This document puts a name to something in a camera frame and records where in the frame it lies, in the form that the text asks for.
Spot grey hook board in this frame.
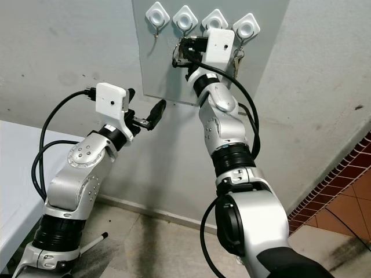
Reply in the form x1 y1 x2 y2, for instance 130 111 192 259
131 0 290 108

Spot hanging metal keys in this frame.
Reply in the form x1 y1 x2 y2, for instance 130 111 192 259
231 48 246 79

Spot white square wall hook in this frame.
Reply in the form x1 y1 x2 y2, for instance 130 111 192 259
144 2 171 39
201 9 230 33
172 5 199 34
231 13 261 41

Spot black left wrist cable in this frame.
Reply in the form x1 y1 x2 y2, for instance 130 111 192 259
30 86 100 202

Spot black right shoulder cable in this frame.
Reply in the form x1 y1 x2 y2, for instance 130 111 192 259
199 193 234 271

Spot thin black floor cable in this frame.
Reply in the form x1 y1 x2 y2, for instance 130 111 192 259
323 205 371 244

